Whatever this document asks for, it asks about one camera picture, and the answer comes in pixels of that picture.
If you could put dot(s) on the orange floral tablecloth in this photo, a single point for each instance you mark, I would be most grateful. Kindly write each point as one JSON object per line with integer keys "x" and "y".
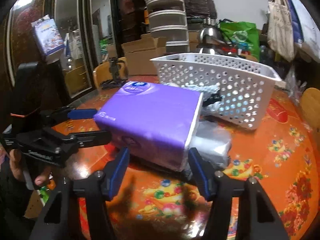
{"x": 280, "y": 158}

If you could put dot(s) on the wooden chair left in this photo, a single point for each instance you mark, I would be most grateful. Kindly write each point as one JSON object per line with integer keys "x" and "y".
{"x": 102, "y": 72}

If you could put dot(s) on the white plastic drawer tower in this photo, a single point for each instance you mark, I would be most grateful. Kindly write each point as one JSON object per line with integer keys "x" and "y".
{"x": 168, "y": 19}

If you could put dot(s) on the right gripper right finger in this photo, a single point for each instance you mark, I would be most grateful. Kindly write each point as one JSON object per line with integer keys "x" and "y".
{"x": 203, "y": 174}

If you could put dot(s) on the white blue paper bag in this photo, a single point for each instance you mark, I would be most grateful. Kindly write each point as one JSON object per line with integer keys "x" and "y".
{"x": 309, "y": 34}

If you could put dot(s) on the beige canvas tote bag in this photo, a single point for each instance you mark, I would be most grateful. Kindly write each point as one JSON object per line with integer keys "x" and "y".
{"x": 280, "y": 30}

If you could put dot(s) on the wooden chair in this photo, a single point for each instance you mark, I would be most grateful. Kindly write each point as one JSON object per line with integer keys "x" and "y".
{"x": 309, "y": 103}
{"x": 102, "y": 72}

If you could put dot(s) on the blue white product box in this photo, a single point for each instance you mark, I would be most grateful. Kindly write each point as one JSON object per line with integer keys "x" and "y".
{"x": 48, "y": 39}

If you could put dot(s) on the clear plastic bag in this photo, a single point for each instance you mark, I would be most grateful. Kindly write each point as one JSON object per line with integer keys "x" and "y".
{"x": 212, "y": 142}

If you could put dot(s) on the white perforated plastic basket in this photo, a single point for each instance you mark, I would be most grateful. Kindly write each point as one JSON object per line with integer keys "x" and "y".
{"x": 234, "y": 89}

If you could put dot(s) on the upper steel thermos kettle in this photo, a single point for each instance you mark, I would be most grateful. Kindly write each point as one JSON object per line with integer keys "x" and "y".
{"x": 210, "y": 41}

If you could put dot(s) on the black metal frame holder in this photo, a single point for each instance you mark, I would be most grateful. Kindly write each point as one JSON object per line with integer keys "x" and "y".
{"x": 116, "y": 81}

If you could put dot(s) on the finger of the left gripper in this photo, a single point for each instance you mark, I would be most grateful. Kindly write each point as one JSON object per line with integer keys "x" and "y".
{"x": 93, "y": 138}
{"x": 82, "y": 113}

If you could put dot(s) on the person left hand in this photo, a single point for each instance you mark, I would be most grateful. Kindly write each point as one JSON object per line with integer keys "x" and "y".
{"x": 16, "y": 168}

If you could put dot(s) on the green shopping bag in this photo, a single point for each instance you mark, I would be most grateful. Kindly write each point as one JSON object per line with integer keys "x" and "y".
{"x": 244, "y": 35}

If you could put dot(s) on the purple tissue pack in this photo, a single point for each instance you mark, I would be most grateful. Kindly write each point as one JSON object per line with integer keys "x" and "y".
{"x": 155, "y": 122}

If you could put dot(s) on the open cardboard box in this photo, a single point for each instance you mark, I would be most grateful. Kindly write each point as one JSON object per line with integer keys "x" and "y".
{"x": 140, "y": 52}

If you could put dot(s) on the wooden chair right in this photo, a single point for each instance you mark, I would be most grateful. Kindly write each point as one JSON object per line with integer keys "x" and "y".
{"x": 309, "y": 103}

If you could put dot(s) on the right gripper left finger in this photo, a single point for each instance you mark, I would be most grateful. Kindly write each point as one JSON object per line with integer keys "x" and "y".
{"x": 114, "y": 173}

